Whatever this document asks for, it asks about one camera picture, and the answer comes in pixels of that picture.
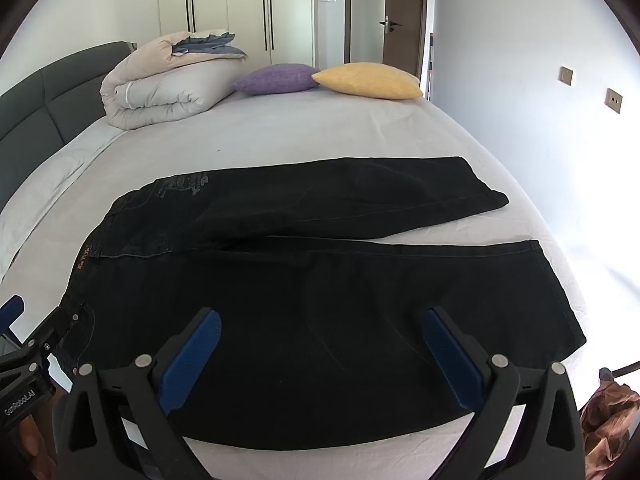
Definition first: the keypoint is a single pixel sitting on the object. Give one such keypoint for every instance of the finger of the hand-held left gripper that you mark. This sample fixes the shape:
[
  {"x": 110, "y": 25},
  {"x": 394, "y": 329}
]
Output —
[
  {"x": 12, "y": 310},
  {"x": 55, "y": 330}
]

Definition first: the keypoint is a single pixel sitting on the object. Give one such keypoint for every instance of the white wardrobe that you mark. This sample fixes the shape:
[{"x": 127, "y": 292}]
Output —
[{"x": 230, "y": 0}]

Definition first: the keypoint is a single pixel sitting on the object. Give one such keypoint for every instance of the purple pillow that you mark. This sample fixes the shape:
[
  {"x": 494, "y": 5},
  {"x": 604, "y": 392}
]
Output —
[{"x": 275, "y": 79}]

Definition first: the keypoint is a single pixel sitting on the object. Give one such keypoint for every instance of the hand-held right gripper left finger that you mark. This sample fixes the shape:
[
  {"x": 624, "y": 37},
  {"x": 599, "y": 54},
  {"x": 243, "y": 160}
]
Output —
[{"x": 192, "y": 360}]

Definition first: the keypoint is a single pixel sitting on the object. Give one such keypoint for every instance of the yellow pillow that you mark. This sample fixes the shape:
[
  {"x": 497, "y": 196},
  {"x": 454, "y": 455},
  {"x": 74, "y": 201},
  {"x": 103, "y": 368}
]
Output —
[{"x": 370, "y": 80}]

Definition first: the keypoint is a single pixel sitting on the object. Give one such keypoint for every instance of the brown crumpled cloth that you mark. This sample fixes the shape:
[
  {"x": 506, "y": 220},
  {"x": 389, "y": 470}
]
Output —
[{"x": 610, "y": 420}]

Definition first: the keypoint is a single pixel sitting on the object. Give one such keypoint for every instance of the person's left hand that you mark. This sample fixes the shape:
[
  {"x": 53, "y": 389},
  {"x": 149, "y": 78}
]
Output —
[{"x": 35, "y": 442}]

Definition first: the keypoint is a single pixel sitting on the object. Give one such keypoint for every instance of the bed with white sheet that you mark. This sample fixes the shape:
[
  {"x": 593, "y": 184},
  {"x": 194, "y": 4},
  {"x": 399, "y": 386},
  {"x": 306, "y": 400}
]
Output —
[{"x": 325, "y": 130}]

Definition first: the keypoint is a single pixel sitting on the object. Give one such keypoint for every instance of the black denim pants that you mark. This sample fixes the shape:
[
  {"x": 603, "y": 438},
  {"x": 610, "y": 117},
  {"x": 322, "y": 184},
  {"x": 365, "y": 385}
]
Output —
[{"x": 300, "y": 285}]

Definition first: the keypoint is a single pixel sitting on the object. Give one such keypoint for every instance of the brown wooden door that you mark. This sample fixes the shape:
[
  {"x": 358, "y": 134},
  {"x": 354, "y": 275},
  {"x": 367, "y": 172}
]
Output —
[{"x": 407, "y": 45}]

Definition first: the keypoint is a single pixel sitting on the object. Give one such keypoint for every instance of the dark grey padded headboard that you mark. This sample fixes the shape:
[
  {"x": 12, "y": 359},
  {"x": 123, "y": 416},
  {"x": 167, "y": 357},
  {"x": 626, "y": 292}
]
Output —
[{"x": 45, "y": 105}]

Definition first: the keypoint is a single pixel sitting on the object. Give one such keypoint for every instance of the folded blue ruffled cloth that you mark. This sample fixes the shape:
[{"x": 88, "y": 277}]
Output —
[{"x": 210, "y": 45}]

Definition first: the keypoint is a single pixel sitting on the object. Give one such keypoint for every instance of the folded beige duvet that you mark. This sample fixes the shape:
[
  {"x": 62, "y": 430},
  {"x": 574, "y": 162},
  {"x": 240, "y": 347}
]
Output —
[{"x": 160, "y": 90}]

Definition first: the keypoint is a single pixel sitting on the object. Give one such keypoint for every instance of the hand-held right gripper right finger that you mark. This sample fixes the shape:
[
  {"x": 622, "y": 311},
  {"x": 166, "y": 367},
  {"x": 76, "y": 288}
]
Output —
[{"x": 450, "y": 360}]

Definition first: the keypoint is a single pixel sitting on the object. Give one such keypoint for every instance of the gold wall plate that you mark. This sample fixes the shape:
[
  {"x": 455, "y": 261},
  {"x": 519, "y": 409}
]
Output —
[
  {"x": 613, "y": 100},
  {"x": 566, "y": 75}
]

